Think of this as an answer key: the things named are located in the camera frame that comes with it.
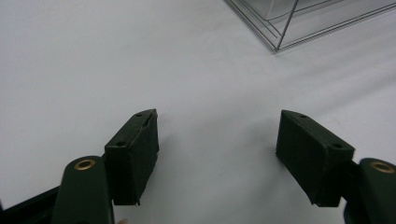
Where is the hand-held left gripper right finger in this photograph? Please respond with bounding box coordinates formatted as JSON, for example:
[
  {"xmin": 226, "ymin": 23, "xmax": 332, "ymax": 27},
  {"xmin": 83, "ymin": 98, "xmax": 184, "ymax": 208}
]
[{"xmin": 276, "ymin": 109, "xmax": 356, "ymax": 208}]

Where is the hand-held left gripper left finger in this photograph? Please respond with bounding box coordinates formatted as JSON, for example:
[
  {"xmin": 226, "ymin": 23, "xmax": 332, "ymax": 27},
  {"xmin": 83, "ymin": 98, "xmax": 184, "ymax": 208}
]
[{"xmin": 104, "ymin": 108, "xmax": 160, "ymax": 206}]

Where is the clear plastic box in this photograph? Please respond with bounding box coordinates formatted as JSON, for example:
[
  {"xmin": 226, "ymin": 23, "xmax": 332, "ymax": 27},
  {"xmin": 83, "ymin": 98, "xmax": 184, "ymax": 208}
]
[{"xmin": 223, "ymin": 0, "xmax": 396, "ymax": 52}]

